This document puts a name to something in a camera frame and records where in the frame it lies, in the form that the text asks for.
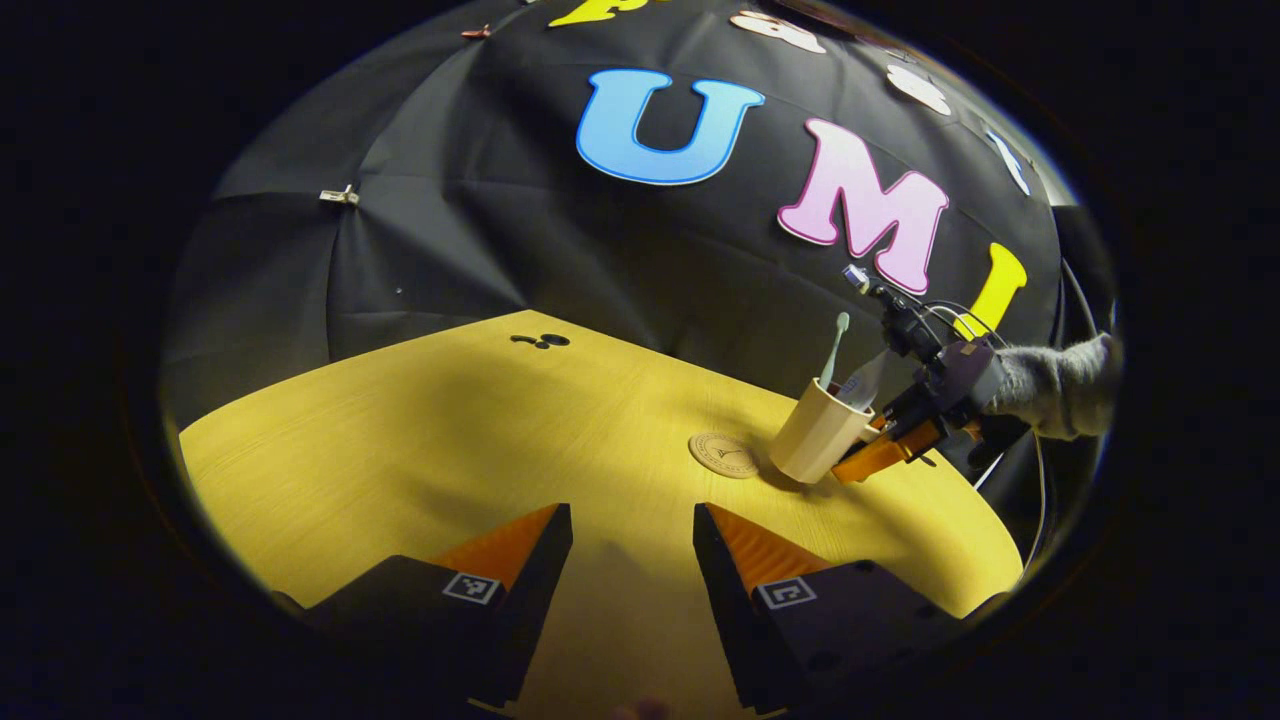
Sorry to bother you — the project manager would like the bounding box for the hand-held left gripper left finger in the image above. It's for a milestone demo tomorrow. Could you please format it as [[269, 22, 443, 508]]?
[[270, 502, 574, 709]]

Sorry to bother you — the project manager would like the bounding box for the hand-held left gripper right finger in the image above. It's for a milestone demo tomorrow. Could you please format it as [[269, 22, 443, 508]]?
[[693, 502, 1011, 713]]

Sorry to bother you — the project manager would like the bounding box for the white toothpaste tube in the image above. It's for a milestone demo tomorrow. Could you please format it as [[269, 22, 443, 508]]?
[[838, 350, 891, 413]]

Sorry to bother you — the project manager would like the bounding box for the beige cup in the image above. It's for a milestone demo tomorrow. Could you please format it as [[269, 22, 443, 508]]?
[[769, 377, 879, 485]]

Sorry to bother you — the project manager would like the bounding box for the pale green toothbrush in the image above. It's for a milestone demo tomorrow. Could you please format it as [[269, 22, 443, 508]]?
[[818, 312, 851, 393]]

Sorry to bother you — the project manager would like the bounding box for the round wooden coaster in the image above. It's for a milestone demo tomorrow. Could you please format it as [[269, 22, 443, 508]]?
[[688, 432, 761, 480]]

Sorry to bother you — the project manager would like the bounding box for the wooden desktop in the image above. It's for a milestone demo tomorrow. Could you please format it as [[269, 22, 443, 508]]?
[[180, 310, 1023, 720]]

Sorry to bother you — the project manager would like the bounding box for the black backdrop cloth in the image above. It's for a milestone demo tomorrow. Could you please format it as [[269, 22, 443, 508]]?
[[160, 0, 1116, 561]]

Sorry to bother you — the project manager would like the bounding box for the black cable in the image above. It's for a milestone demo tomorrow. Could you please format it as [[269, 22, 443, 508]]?
[[1020, 430, 1053, 581]]

